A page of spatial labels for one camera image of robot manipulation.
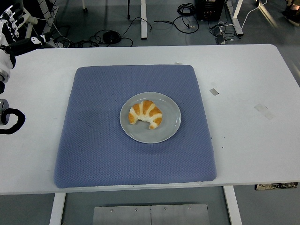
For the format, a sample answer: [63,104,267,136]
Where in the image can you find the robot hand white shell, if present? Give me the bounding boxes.
[0,6,51,77]

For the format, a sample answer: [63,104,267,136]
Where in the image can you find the croissant bread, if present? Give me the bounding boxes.
[128,100,163,130]

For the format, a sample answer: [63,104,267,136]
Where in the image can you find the white office chair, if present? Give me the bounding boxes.
[17,8,39,47]

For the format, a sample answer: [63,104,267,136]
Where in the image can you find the blue quilted mat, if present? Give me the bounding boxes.
[53,64,217,189]

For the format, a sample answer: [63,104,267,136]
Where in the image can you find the white desk leg with foot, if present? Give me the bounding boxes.
[225,0,244,36]
[140,0,148,40]

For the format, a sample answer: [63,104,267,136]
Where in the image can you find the white table leg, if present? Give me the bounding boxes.
[48,192,67,225]
[222,185,243,225]

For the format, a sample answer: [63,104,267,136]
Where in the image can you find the grey round plate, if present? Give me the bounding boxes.
[119,91,182,144]

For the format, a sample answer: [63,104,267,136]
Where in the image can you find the black equipment box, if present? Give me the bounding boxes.
[195,0,225,21]

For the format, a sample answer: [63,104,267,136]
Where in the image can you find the clear tape patch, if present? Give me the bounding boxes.
[254,103,275,120]

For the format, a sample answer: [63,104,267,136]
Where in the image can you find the person's foot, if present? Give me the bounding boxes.
[281,3,300,26]

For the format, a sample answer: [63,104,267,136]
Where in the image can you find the white desk frame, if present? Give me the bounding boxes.
[38,0,60,49]

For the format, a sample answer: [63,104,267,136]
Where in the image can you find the coiled black cable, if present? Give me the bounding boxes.
[102,31,122,44]
[177,2,196,16]

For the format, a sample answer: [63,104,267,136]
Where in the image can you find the long black cable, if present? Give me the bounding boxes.
[153,14,200,33]

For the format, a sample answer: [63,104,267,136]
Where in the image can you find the white cable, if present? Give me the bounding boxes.
[241,3,261,29]

